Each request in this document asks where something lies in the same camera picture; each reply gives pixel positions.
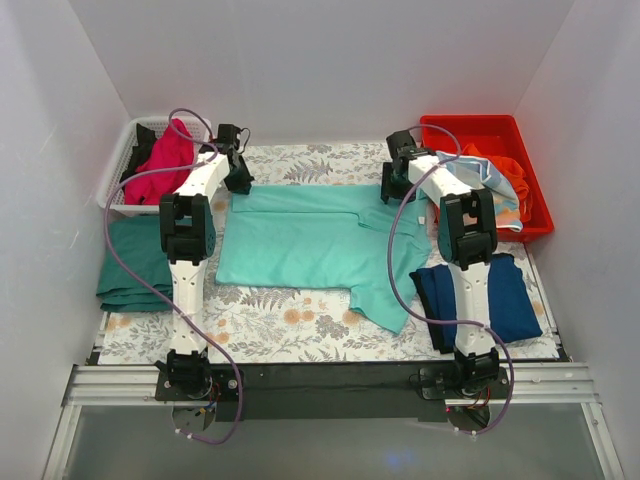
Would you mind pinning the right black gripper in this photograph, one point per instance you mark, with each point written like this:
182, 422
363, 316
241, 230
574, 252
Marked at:
392, 185

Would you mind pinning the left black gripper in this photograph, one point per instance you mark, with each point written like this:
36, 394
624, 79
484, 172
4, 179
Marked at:
239, 176

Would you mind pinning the turquoise t shirt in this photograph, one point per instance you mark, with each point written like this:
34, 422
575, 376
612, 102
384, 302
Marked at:
326, 237

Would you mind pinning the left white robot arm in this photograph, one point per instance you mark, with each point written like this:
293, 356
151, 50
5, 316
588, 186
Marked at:
188, 238

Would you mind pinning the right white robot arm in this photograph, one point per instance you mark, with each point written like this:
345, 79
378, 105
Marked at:
467, 239

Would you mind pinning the magenta shirt in basket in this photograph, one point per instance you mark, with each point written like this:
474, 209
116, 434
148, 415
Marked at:
169, 151

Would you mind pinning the patterned light blue shirt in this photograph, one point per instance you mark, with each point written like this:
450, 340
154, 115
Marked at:
479, 172

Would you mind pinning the black garment in basket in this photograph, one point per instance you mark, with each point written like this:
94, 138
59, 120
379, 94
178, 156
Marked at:
141, 152

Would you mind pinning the red plastic bin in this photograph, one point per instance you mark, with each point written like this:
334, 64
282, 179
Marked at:
499, 136

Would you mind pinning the orange shirt in bin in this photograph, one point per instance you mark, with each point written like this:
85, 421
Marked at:
516, 176

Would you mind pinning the folded dark green shirt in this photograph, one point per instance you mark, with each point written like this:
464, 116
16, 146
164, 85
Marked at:
136, 240

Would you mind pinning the white plastic basket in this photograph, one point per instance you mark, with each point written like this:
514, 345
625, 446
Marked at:
120, 161

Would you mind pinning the folded navy blue shirt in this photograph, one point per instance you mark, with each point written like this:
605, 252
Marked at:
510, 310

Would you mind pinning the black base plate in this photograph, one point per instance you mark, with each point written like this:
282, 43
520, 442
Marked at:
335, 391

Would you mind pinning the aluminium mounting rail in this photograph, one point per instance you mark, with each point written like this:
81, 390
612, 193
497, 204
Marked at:
549, 426

